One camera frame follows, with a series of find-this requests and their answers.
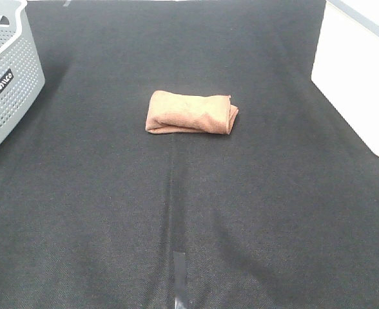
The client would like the pale green plastic bin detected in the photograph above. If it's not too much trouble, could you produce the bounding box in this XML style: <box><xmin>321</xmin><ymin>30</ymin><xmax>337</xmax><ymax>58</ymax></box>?
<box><xmin>311</xmin><ymin>1</ymin><xmax>379</xmax><ymax>157</ymax></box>

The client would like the black table cloth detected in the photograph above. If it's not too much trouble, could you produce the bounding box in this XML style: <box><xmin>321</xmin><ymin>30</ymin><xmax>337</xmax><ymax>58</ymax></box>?
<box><xmin>0</xmin><ymin>1</ymin><xmax>379</xmax><ymax>308</ymax></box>

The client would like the brown towel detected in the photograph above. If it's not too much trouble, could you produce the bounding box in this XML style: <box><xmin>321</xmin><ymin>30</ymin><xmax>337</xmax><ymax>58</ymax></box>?
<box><xmin>145</xmin><ymin>90</ymin><xmax>239</xmax><ymax>135</ymax></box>

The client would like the grey perforated plastic basket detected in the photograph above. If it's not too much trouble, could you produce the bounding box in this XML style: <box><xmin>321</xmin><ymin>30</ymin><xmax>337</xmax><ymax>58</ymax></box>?
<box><xmin>0</xmin><ymin>1</ymin><xmax>45</xmax><ymax>144</ymax></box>

